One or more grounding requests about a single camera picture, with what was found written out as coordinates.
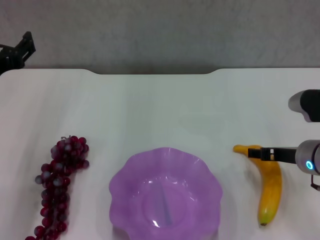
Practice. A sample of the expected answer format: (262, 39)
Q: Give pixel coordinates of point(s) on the yellow banana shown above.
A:
(271, 190)

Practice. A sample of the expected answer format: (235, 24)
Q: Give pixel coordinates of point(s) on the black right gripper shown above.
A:
(283, 155)

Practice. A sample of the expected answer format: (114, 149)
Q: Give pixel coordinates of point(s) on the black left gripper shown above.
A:
(8, 60)

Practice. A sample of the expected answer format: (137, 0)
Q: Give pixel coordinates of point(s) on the purple wavy plastic bowl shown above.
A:
(165, 195)

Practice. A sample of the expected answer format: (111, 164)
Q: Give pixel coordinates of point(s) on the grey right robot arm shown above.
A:
(305, 156)

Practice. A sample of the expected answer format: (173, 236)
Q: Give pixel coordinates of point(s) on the dark red grape bunch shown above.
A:
(57, 175)

